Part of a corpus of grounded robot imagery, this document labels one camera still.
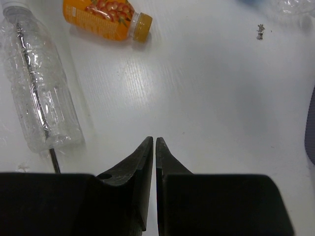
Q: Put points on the clear bottle blue Aqua label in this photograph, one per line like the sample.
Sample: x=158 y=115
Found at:
x=295 y=7

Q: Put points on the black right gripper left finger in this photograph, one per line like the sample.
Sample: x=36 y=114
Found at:
x=113 y=203

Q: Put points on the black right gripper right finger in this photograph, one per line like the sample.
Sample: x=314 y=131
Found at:
x=191 y=204

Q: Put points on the small orange juice bottle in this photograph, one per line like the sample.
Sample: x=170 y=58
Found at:
x=111 y=19

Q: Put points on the clear crushed unlabelled bottle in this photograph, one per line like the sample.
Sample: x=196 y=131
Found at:
x=38 y=82

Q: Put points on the grey mesh waste bin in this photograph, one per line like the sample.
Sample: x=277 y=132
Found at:
x=310 y=130

